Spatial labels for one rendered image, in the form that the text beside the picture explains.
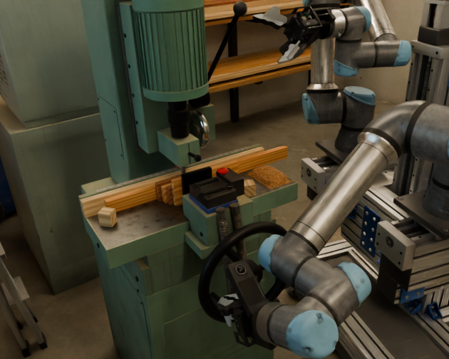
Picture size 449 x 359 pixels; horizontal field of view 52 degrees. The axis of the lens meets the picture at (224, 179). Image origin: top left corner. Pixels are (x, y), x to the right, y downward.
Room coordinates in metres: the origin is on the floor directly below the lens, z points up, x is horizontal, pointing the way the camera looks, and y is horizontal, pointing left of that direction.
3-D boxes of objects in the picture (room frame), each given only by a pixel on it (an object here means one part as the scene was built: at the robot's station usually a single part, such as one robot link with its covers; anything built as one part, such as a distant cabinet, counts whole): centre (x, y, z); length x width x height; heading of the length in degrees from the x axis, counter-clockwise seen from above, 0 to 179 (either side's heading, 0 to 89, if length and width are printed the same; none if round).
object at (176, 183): (1.16, 0.05, 0.94); 0.21 x 0.01 x 0.08; 120
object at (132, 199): (1.24, 0.06, 0.92); 0.62 x 0.02 x 0.04; 120
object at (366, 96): (1.63, -0.51, 0.98); 0.13 x 0.12 x 0.14; 90
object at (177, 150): (1.22, 0.13, 1.03); 0.14 x 0.07 x 0.09; 30
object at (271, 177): (1.25, -0.14, 0.91); 0.12 x 0.09 x 0.03; 30
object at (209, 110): (1.44, 0.08, 1.02); 0.09 x 0.07 x 0.12; 120
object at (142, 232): (1.11, 0.07, 0.87); 0.61 x 0.30 x 0.06; 120
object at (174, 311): (1.30, 0.18, 0.36); 0.58 x 0.45 x 0.71; 30
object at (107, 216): (1.03, 0.31, 0.92); 0.04 x 0.03 x 0.04; 73
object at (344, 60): (1.37, -0.40, 1.23); 0.11 x 0.08 x 0.11; 90
